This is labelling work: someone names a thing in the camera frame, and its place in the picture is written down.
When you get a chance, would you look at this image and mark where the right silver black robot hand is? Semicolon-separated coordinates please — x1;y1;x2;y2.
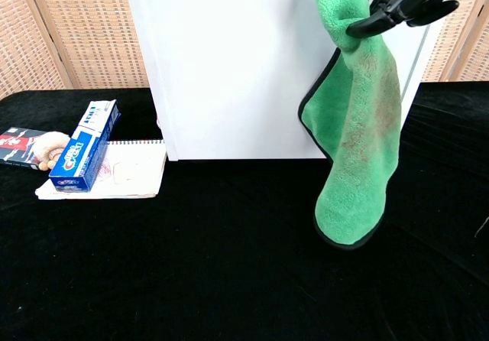
345;0;461;38

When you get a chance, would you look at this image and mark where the green and black cloth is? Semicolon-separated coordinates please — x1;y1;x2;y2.
296;0;403;251

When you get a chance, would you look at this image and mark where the white cabinet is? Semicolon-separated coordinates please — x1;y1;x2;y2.
121;0;440;161

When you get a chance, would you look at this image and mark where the woven rattan folding screen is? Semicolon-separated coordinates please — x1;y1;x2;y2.
419;0;489;84
0;0;151;101

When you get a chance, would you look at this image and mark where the black velvet tablecloth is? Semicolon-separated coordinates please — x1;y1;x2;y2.
0;80;489;341

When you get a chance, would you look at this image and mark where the spiral notebook with red scribbles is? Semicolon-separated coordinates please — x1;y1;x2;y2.
35;138;168;201

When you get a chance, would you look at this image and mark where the blue toothpaste box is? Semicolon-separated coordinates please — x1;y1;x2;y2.
48;99;122;193

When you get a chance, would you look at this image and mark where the red and black card box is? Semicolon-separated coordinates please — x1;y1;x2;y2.
0;126;44;172

